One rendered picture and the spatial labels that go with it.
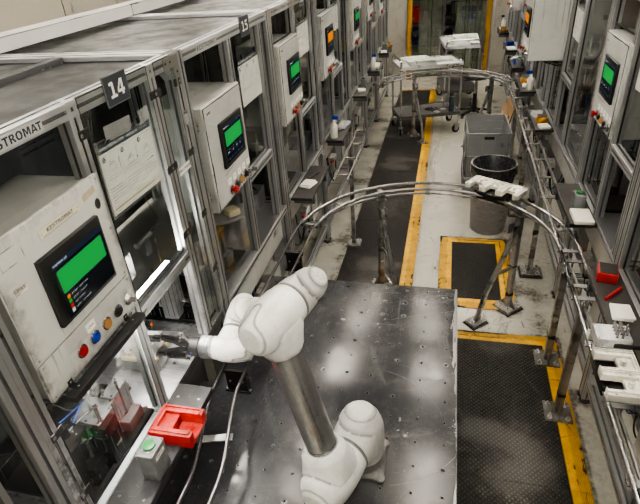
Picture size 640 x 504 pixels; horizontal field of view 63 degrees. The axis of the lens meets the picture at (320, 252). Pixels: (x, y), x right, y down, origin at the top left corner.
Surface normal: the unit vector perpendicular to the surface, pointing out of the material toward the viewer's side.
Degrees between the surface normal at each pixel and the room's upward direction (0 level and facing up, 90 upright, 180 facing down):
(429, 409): 0
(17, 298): 90
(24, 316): 90
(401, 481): 0
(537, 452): 0
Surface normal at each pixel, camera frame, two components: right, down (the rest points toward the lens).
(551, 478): -0.07, -0.85
